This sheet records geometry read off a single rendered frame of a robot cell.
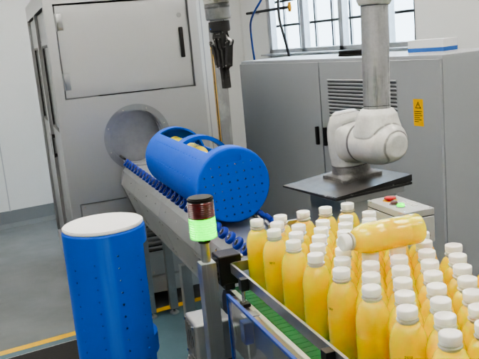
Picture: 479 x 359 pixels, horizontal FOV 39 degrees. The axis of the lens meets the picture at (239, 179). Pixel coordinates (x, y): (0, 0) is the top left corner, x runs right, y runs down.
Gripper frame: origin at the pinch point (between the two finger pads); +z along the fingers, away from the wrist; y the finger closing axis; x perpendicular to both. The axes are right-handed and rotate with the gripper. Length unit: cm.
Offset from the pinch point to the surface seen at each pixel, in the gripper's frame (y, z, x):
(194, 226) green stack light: -73, 27, 61
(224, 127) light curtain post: 90, 31, -54
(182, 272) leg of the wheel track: 58, 88, -2
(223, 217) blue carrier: 0, 50, 8
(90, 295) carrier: 2, 64, 62
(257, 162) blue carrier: -4.0, 31.8, -7.0
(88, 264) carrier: 2, 53, 61
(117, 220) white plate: 9, 43, 46
